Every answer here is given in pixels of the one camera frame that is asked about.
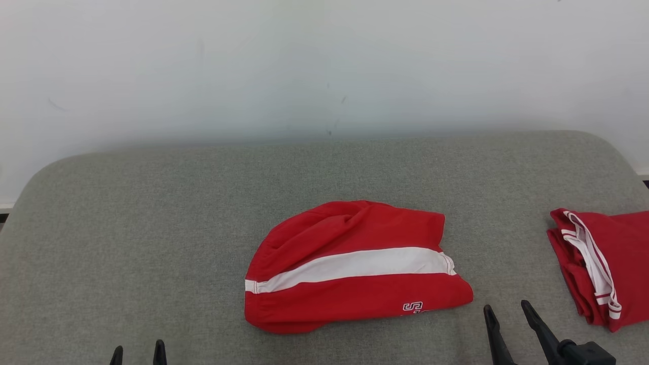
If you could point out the red shorts white stripe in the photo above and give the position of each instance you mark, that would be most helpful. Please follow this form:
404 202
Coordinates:
345 299

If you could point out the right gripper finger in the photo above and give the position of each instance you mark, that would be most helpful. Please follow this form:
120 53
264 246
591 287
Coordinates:
496 339
540 329

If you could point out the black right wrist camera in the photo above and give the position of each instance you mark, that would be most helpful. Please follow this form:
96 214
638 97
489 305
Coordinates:
588 355

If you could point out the red basketball jersey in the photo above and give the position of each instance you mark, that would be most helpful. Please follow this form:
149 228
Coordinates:
623 253

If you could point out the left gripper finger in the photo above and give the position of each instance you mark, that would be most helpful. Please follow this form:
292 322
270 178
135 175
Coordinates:
117 357
160 355

